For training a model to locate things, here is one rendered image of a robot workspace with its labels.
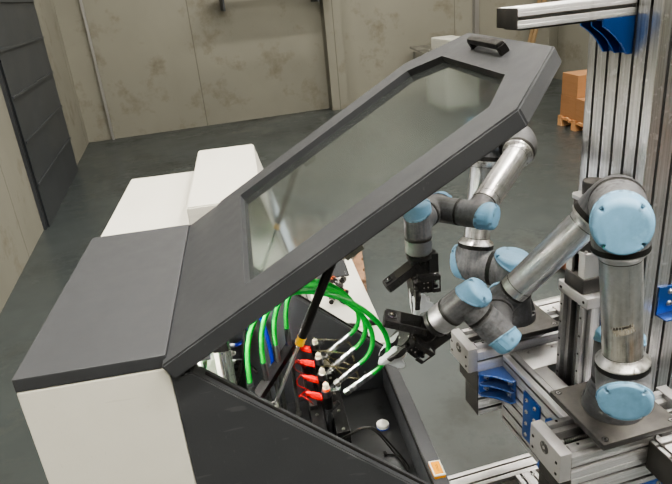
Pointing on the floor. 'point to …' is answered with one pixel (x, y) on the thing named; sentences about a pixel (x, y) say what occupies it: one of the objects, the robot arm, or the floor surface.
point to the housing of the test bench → (114, 350)
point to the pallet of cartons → (573, 99)
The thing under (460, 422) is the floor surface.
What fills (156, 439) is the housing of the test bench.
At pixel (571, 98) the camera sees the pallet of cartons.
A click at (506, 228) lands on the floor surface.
